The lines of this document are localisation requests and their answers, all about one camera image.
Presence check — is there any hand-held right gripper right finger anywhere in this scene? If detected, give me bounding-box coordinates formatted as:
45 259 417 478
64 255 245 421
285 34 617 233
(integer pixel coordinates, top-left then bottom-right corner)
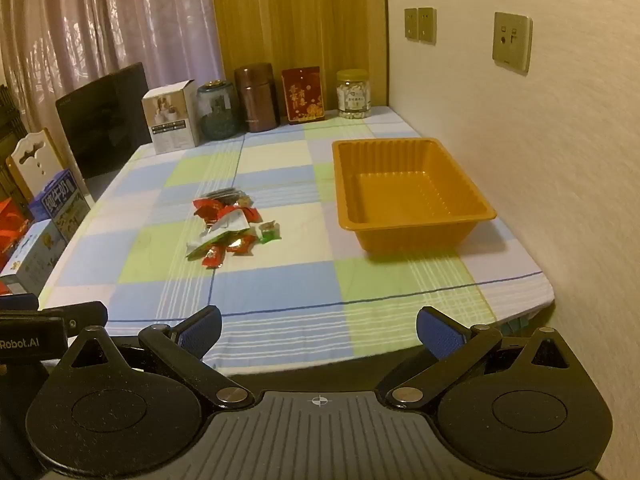
377 305 581 408

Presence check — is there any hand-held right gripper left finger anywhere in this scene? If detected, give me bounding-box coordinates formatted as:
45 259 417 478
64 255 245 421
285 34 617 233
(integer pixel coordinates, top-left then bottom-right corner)
60 305 256 408

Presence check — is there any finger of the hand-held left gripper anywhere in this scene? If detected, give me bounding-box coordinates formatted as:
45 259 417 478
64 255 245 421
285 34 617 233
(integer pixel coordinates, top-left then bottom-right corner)
0 293 39 312
62 301 109 336

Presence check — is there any pile of snack packets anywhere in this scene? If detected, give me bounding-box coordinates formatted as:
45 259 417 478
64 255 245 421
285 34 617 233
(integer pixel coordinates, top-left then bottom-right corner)
186 187 282 270

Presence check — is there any orange plastic tray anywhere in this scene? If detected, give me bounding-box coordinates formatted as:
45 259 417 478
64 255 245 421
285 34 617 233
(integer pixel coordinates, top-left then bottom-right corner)
331 137 498 256

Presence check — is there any light blue box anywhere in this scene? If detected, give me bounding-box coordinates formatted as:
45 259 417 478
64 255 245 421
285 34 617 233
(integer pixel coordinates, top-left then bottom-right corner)
0 219 66 291

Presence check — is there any red cardboard box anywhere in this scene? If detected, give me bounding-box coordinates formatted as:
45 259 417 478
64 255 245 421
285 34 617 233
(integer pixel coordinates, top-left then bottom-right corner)
0 199 36 271

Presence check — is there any blue milk carton box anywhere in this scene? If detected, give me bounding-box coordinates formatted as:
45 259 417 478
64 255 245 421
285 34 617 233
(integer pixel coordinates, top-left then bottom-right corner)
29 169 93 243

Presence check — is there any white chair back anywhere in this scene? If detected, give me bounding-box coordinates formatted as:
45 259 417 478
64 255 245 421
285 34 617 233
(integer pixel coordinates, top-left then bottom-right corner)
11 129 68 198

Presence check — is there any dark wooden rack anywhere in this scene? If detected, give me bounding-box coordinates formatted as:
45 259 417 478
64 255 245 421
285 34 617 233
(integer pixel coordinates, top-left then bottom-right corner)
0 85 26 201

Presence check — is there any black screen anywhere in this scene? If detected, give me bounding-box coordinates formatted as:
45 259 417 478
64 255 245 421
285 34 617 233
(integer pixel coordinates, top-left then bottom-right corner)
55 62 153 181

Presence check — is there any white cardboard box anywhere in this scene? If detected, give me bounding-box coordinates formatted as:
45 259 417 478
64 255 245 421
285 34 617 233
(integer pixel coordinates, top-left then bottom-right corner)
141 80 201 155

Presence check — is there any green glass jar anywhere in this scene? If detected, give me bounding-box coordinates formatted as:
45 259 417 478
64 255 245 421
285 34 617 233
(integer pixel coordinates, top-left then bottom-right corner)
196 81 244 140

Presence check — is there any brown metal canister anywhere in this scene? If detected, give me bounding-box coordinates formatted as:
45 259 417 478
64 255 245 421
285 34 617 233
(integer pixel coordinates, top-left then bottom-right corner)
234 63 279 133

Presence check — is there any clear plastic candy jar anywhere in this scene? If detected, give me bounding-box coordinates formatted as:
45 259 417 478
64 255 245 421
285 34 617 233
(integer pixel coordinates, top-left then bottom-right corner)
336 69 373 119

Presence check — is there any red gold-printed box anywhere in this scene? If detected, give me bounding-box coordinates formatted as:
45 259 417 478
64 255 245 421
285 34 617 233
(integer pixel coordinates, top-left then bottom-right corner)
281 66 326 125

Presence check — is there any pink sheer curtain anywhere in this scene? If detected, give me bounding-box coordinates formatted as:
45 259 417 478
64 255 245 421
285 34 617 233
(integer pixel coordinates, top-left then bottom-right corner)
0 0 223 146

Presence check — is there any yellow wood-grain panel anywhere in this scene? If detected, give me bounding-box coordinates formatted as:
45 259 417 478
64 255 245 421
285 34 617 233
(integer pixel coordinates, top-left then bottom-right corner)
207 0 388 111

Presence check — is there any large beige wall socket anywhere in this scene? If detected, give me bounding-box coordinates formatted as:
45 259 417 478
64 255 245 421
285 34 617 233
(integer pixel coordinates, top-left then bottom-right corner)
492 11 533 72

